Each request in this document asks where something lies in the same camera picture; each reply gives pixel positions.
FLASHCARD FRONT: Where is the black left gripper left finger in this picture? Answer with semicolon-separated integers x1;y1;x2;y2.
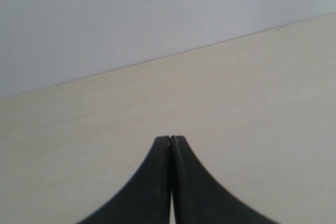
81;136;171;223

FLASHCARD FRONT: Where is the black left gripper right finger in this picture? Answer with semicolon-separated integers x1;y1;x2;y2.
171;136;274;223

